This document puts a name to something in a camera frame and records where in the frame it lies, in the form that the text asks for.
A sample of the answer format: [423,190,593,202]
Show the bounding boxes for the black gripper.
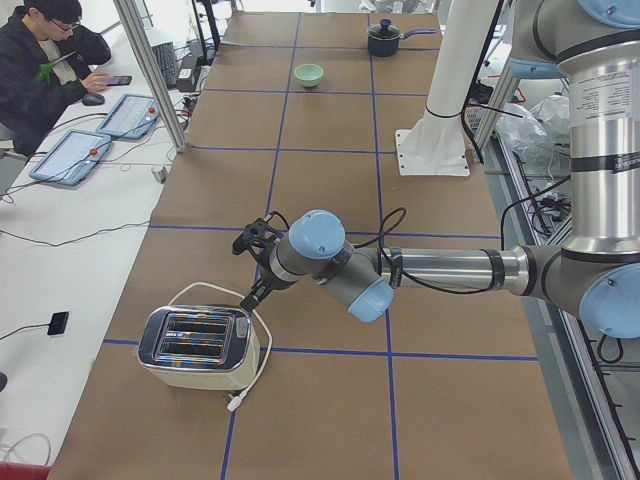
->
[232,214,290,311]

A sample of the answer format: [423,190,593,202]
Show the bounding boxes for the green bowl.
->
[294,64,324,88]

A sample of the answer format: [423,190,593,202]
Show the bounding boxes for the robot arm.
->
[233,1,639,338]

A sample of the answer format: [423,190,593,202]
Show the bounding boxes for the cream silver toaster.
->
[137,305,260,391]

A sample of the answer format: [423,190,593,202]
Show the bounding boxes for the small black box device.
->
[47,311,69,336]

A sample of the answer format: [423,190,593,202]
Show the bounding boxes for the blue teach pendant far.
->
[96,94,159,140]

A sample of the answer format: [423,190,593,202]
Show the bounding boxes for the blue teach pendant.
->
[29,129,112,186]
[96,94,159,140]

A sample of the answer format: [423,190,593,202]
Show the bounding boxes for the blue teach pendant near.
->
[29,129,112,186]

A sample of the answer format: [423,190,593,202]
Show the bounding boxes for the black keyboard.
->
[151,42,178,89]

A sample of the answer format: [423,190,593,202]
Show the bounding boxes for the black smartphone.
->
[105,75,132,86]

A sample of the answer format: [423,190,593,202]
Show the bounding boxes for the black computer mouse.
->
[81,93,105,106]

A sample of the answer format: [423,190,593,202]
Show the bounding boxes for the dark blue saucepan with lid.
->
[367,18,437,57]

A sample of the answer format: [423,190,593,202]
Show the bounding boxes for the clear plastic bag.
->
[495,94,570,179]

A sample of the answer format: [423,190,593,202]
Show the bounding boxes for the seated person in black jacket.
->
[1,0,111,156]

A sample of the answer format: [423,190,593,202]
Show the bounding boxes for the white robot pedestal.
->
[395,0,502,177]

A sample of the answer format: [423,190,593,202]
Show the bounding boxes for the aluminium frame post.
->
[114,0,187,153]

